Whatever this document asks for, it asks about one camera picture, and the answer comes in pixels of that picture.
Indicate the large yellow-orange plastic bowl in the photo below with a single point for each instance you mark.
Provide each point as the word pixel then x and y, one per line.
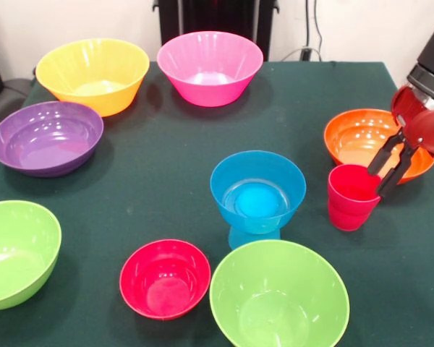
pixel 94 61

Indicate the shallow orange plastic bowl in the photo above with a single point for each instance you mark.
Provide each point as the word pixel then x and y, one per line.
pixel 347 141

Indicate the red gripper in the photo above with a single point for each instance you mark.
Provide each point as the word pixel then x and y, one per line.
pixel 430 130

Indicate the small blue plastic bowl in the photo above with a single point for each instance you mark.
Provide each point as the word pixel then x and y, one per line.
pixel 293 177

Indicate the black wall plug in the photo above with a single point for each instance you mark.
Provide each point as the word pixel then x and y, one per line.
pixel 306 54

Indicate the blue plastic cup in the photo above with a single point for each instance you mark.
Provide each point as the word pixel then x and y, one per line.
pixel 251 240

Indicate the dark green table cloth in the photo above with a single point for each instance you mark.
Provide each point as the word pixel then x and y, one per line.
pixel 166 144

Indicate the large pink plastic bowl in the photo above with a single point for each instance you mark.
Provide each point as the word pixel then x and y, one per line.
pixel 209 54

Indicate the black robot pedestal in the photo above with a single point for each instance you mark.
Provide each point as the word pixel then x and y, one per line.
pixel 209 16

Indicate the red plastic cup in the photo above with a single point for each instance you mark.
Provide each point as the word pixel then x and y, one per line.
pixel 347 213

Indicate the small red plastic bowl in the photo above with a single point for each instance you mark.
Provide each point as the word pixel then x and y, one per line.
pixel 162 282

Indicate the light green plastic bowl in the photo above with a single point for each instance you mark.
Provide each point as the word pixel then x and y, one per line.
pixel 278 289
pixel 18 253

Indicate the shallow purple plastic bowl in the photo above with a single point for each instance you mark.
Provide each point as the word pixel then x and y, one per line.
pixel 47 141

